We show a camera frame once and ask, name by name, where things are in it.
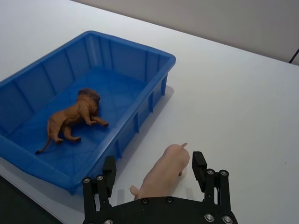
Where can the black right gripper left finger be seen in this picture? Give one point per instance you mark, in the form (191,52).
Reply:
(102,189)

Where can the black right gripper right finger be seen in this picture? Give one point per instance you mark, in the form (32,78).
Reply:
(211,186)

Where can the pink toy pig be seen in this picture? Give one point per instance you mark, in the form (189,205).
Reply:
(161,173)

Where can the brown toy lion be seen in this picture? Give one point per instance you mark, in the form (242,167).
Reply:
(74,114)

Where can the blue plastic bin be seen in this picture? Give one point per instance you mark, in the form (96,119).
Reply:
(121,70)

